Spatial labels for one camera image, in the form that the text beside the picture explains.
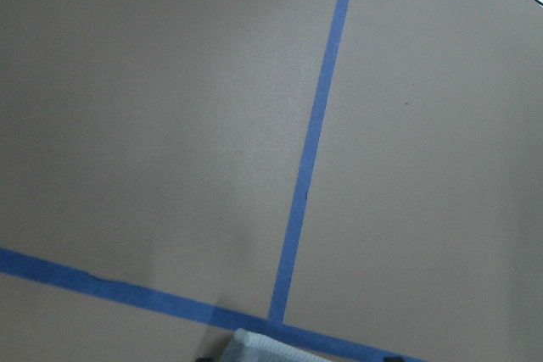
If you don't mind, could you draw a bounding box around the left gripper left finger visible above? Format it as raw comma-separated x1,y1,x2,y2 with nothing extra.
195,357,215,362

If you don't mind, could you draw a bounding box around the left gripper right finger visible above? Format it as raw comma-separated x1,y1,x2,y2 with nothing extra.
383,355,412,362

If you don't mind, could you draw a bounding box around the pink and grey towel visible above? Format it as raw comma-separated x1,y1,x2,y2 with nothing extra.
219,329,329,362

